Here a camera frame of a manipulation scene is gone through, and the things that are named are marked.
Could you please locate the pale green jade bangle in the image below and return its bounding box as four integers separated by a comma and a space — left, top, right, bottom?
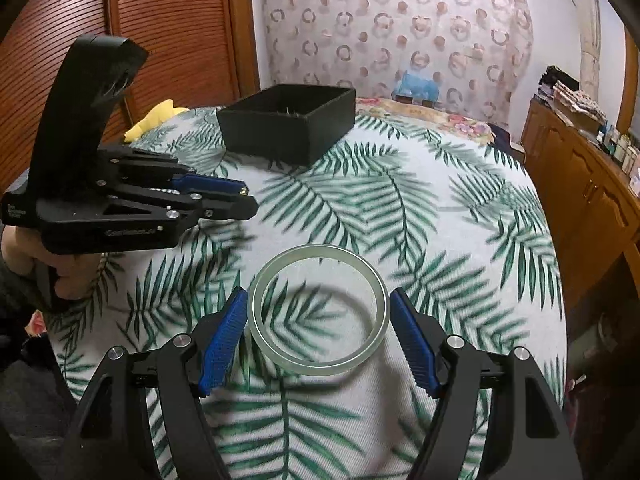
247, 243, 390, 379

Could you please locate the brown wooden wardrobe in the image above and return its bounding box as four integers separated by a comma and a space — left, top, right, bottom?
0, 0, 262, 197

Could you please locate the yellow plush toy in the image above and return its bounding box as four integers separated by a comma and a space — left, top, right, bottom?
123, 99, 190, 144

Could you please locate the row of small bottles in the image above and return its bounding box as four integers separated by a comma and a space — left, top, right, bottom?
596, 124, 640, 182

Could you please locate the black box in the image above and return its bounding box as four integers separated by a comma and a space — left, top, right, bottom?
216, 84, 357, 167

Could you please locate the blue tissue pack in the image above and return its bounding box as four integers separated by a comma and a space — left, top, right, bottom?
392, 70, 441, 107

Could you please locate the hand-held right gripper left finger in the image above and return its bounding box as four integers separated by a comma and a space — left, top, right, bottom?
64, 287, 250, 480

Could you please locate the person's left hand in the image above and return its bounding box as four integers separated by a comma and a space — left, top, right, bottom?
0, 224, 102, 313

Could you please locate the ring pattern curtain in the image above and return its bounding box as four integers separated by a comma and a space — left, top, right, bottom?
249, 0, 537, 127

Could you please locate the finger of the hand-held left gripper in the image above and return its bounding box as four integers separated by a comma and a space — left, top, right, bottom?
99, 147, 247, 197
101, 184, 260, 221

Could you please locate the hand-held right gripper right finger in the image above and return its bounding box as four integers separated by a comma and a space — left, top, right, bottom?
388, 287, 584, 480

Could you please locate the leaf print tablecloth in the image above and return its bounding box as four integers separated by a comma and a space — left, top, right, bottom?
46, 104, 569, 480

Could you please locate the wooden cabinet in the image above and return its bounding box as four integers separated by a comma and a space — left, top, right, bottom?
519, 96, 640, 273

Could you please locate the stack of folded fabrics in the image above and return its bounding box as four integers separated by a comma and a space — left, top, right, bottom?
536, 64, 609, 134

